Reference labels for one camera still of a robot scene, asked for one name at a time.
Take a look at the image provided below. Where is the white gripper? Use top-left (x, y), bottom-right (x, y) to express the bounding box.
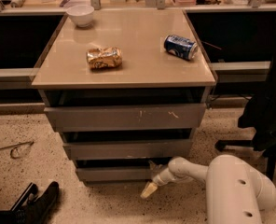
top-left (140, 161), bottom-right (186, 199)

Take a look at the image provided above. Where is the grey bottom drawer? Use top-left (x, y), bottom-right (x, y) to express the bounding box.
top-left (75, 159), bottom-right (173, 183)

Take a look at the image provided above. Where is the grey drawer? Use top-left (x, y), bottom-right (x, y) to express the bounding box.
top-left (45, 104), bottom-right (206, 133)
top-left (62, 139), bottom-right (192, 160)
top-left (75, 159), bottom-right (173, 183)

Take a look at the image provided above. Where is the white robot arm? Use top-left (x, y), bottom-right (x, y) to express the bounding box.
top-left (141, 154), bottom-right (276, 224)

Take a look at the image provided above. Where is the grey middle drawer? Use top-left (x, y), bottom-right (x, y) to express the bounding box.
top-left (62, 139), bottom-right (192, 160)

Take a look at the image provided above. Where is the grey top drawer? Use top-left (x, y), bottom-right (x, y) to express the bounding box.
top-left (45, 104), bottom-right (206, 133)

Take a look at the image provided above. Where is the grey drawer cabinet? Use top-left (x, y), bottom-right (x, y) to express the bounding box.
top-left (31, 8), bottom-right (217, 186)

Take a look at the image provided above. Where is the black office chair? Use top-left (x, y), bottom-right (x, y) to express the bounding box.
top-left (215, 33), bottom-right (276, 180)

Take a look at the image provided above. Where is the black shoe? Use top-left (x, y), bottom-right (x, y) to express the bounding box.
top-left (0, 181), bottom-right (60, 224)

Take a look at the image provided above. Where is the blue soda can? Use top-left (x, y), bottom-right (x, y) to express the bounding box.
top-left (164, 35), bottom-right (198, 61)

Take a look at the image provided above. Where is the white bowl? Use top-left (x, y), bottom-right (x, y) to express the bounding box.
top-left (66, 5), bottom-right (94, 27)

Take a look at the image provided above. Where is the cable loop on floor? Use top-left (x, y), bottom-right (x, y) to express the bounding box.
top-left (0, 140), bottom-right (35, 160)

